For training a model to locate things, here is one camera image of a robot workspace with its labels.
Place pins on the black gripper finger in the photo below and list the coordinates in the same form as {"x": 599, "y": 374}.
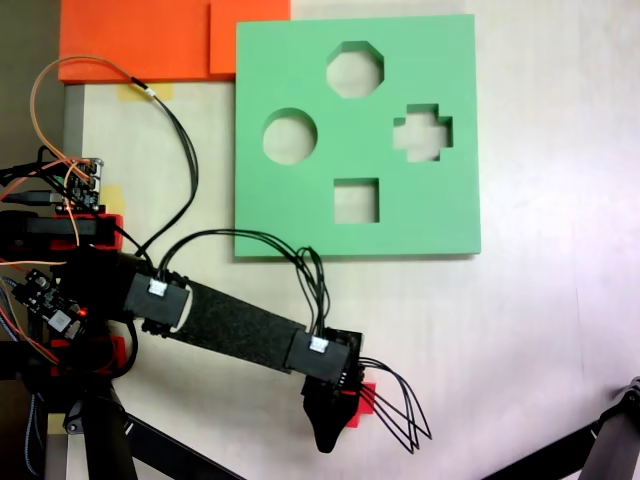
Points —
{"x": 327, "y": 422}

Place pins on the red cross columnar block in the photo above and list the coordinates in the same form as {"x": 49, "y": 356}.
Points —
{"x": 356, "y": 417}

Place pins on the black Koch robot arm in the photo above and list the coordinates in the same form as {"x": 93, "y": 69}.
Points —
{"x": 235, "y": 325}

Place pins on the green shape sorting board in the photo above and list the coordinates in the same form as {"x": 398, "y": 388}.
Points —
{"x": 300, "y": 225}

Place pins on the black tripod leg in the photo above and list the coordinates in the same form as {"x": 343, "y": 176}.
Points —
{"x": 615, "y": 440}
{"x": 107, "y": 450}

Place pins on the yellow masking tape strip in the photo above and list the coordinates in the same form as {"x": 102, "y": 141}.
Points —
{"x": 165, "y": 91}
{"x": 56, "y": 424}
{"x": 114, "y": 192}

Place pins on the black driver board with chip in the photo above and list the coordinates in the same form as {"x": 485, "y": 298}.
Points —
{"x": 50, "y": 300}

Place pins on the black table clamp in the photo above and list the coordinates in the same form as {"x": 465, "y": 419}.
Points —
{"x": 20, "y": 372}
{"x": 45, "y": 226}

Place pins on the circuit board with green terminal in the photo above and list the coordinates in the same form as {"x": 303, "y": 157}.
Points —
{"x": 82, "y": 187}

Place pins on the black USB plug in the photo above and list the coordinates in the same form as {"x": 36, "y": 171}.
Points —
{"x": 32, "y": 197}

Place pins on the large orange foam slab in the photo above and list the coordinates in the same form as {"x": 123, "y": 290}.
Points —
{"x": 135, "y": 40}

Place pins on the red printed base bracket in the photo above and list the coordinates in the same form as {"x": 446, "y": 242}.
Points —
{"x": 116, "y": 232}
{"x": 118, "y": 350}

